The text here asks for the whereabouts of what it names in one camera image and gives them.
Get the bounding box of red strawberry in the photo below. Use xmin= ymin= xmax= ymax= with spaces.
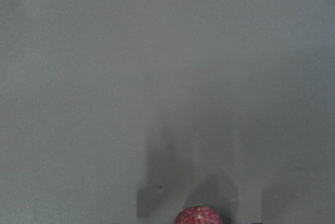
xmin=174 ymin=206 xmax=223 ymax=224

